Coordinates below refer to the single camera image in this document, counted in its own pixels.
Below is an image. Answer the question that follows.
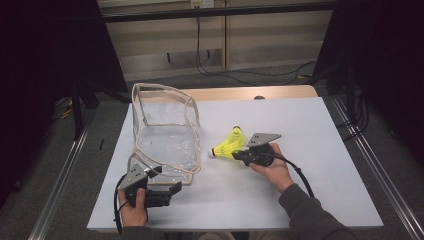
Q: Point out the wooden table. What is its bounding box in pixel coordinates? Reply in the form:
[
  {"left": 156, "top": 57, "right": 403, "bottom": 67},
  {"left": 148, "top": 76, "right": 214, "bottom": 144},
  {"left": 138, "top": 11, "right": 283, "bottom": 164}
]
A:
[{"left": 139, "top": 84, "right": 319, "bottom": 103}]

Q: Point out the black power cable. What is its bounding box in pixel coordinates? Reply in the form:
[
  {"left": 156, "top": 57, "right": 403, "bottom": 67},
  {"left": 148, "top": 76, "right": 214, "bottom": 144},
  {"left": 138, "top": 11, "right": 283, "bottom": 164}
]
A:
[{"left": 195, "top": 6, "right": 318, "bottom": 86}]

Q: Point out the hand-held gripper black cable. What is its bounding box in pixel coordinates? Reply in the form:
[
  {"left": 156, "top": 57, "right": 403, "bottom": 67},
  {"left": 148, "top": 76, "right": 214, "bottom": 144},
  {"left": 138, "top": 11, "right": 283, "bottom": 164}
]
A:
[
  {"left": 113, "top": 173, "right": 129, "bottom": 235},
  {"left": 266, "top": 151, "right": 316, "bottom": 198}
]

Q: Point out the transparent bag with beige trim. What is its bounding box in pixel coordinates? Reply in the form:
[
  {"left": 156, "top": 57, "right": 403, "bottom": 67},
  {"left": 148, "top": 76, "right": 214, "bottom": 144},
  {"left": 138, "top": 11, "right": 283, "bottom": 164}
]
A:
[{"left": 127, "top": 82, "right": 203, "bottom": 186}]

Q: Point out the left hand-held gripper black cable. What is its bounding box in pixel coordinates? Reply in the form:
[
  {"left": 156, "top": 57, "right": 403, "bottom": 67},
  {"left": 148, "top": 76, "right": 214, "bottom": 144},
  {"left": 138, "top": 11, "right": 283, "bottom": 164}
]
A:
[{"left": 113, "top": 173, "right": 129, "bottom": 235}]

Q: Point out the white wall socket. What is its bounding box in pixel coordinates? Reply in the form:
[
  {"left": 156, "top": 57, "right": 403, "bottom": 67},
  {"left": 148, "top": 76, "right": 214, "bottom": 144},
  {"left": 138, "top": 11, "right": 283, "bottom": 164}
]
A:
[{"left": 190, "top": 0, "right": 215, "bottom": 9}]

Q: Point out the white table board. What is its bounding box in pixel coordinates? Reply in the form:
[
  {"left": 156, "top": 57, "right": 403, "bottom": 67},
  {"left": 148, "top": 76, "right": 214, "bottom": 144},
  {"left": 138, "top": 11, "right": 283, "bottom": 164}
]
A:
[{"left": 86, "top": 96, "right": 384, "bottom": 233}]

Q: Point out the black horizontal bar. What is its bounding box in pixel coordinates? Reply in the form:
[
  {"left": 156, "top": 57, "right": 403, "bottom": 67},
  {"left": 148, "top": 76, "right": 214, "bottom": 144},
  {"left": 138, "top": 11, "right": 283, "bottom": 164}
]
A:
[{"left": 101, "top": 2, "right": 337, "bottom": 24}]

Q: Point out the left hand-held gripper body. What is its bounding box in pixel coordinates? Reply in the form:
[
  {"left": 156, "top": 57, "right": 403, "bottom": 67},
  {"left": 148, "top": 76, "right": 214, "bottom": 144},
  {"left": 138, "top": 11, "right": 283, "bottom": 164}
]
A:
[{"left": 116, "top": 163, "right": 174, "bottom": 208}]

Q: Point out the black metal stand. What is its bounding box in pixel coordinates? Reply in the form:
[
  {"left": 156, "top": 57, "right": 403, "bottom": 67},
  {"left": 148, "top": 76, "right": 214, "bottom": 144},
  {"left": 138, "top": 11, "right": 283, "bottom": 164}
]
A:
[{"left": 70, "top": 78, "right": 85, "bottom": 140}]

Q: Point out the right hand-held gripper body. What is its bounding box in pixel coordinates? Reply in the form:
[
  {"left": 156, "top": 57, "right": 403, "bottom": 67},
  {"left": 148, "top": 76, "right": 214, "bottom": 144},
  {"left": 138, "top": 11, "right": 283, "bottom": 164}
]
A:
[{"left": 243, "top": 132, "right": 283, "bottom": 168}]

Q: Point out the beige cabinet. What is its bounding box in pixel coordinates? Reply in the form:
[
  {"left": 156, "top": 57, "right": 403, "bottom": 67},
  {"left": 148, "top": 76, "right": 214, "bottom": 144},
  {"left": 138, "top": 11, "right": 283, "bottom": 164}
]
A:
[{"left": 98, "top": 0, "right": 334, "bottom": 83}]

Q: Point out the bundle of black floor cables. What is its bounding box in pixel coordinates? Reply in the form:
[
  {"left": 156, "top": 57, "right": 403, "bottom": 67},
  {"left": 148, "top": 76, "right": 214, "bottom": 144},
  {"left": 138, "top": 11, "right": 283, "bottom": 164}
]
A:
[{"left": 335, "top": 84, "right": 372, "bottom": 142}]

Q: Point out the aluminium floor rail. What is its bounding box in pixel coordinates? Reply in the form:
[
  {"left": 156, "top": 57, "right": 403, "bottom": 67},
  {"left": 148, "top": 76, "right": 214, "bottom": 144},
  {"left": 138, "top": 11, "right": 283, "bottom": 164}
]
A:
[
  {"left": 28, "top": 116, "right": 92, "bottom": 240},
  {"left": 331, "top": 97, "right": 424, "bottom": 240}
]

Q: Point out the right hand-held gripper black cable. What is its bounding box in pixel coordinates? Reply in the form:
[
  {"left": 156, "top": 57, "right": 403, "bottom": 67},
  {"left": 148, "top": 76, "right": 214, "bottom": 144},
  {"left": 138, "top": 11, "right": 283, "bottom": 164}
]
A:
[{"left": 266, "top": 151, "right": 316, "bottom": 198}]

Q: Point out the dark curtain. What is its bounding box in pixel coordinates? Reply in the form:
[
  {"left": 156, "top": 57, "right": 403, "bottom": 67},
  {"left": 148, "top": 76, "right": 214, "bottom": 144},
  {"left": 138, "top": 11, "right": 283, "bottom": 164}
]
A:
[
  {"left": 313, "top": 0, "right": 424, "bottom": 168},
  {"left": 0, "top": 0, "right": 129, "bottom": 208}
]

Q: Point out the person's left hand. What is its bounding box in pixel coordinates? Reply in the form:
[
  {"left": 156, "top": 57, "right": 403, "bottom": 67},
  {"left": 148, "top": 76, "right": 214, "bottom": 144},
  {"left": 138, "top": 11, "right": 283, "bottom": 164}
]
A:
[{"left": 117, "top": 187, "right": 149, "bottom": 228}]

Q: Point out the person's right hand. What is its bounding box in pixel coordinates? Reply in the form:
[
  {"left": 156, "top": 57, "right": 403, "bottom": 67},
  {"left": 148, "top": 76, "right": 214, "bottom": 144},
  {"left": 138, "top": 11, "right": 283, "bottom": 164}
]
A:
[{"left": 249, "top": 143, "right": 295, "bottom": 194}]

